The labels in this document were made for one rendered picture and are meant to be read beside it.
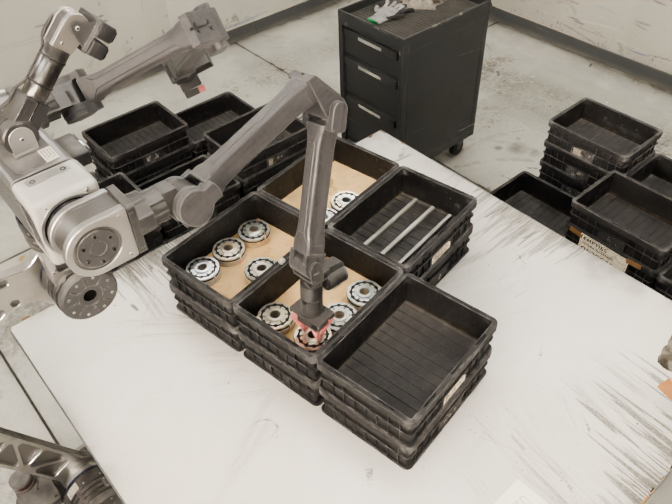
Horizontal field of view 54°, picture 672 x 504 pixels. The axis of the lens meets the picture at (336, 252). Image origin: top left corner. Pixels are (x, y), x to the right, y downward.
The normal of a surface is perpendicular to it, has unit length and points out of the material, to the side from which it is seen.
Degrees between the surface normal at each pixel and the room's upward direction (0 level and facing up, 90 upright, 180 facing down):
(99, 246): 90
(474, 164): 0
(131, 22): 90
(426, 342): 0
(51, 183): 0
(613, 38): 90
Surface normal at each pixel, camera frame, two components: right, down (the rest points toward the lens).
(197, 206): 0.63, 0.35
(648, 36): -0.76, 0.47
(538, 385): -0.03, -0.72
